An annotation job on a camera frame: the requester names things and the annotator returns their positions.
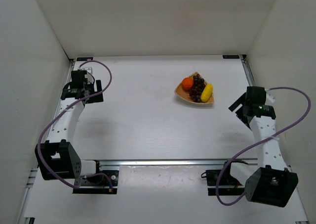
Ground yellow fake lemon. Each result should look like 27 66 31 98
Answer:
200 84 213 103

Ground dark red fake grapes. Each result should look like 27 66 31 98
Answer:
189 74 206 103

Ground orange fake fruit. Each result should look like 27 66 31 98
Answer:
182 77 194 91

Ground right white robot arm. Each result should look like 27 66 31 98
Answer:
220 86 298 208

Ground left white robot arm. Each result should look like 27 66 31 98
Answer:
40 68 103 185

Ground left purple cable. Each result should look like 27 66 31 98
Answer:
39 60 113 194

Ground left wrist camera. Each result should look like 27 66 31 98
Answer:
78 65 93 74

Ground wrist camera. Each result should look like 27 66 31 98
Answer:
265 88 276 106
78 65 93 74

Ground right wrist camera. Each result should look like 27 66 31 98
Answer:
265 88 276 106

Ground front aluminium rail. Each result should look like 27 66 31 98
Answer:
43 158 282 168

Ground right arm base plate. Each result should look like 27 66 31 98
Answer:
200 170 244 196

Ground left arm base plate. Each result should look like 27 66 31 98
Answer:
73 166 119 195

